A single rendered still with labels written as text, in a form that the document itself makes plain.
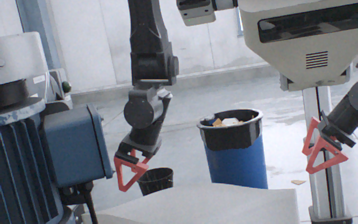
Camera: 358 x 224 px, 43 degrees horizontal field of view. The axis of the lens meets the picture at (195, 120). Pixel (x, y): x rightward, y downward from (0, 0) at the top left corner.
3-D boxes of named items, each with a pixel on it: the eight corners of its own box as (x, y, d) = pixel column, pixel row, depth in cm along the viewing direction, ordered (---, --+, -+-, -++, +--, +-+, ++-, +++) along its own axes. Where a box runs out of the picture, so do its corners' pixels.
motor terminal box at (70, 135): (112, 173, 71) (95, 101, 68) (121, 195, 61) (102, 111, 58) (57, 188, 68) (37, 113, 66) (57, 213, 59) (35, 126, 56)
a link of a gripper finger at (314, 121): (292, 153, 92) (323, 117, 89) (290, 141, 99) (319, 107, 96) (319, 172, 92) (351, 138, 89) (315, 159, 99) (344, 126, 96)
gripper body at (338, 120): (322, 130, 85) (349, 99, 82) (316, 115, 94) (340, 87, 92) (350, 151, 85) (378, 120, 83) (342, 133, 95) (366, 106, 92)
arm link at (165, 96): (177, 89, 91) (151, 79, 92) (168, 96, 85) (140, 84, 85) (166, 120, 93) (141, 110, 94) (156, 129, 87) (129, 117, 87)
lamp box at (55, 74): (72, 103, 115) (64, 67, 113) (65, 107, 110) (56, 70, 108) (45, 107, 116) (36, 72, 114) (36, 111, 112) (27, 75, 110)
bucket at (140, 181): (182, 195, 372) (176, 165, 366) (175, 211, 343) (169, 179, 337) (147, 199, 377) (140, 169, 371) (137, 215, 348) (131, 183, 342)
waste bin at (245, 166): (274, 185, 360) (263, 105, 346) (277, 214, 311) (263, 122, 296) (213, 191, 368) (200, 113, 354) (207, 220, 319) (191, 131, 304)
